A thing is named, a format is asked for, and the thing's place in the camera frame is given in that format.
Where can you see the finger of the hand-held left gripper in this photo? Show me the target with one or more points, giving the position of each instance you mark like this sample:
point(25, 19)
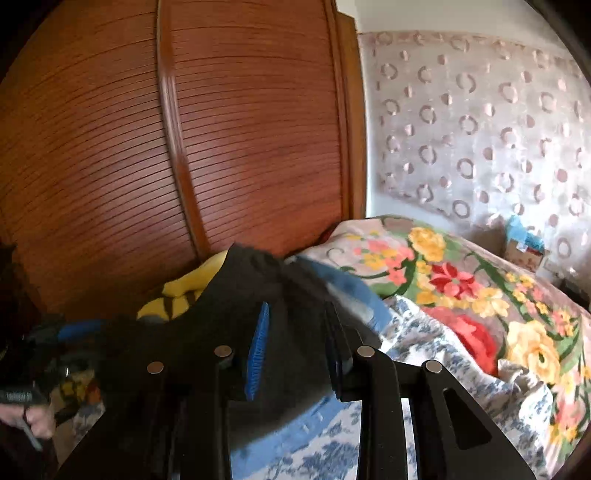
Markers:
point(78, 331)

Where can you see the brown wooden slatted wardrobe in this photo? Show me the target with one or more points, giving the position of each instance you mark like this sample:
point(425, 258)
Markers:
point(207, 138)

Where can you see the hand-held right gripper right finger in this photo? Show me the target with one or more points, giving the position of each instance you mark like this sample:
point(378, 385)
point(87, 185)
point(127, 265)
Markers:
point(333, 364)

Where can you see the sheer curtain with circles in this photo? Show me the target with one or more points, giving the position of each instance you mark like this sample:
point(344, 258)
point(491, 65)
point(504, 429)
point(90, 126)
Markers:
point(485, 138)

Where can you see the colourful flower print blanket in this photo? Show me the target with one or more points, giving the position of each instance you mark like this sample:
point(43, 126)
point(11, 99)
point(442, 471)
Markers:
point(461, 286)

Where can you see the yellow and black plush blanket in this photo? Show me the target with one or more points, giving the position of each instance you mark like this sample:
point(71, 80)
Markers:
point(184, 288)

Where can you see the black pants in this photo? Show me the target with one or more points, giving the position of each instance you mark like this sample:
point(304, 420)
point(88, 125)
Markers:
point(295, 295)

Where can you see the person's left hand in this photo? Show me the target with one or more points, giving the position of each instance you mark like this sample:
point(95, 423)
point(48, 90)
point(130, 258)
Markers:
point(39, 422)

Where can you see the cardboard box with blue cloth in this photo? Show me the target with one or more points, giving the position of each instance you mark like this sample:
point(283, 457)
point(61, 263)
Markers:
point(524, 251)

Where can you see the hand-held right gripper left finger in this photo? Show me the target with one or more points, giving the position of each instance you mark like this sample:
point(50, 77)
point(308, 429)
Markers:
point(256, 355)

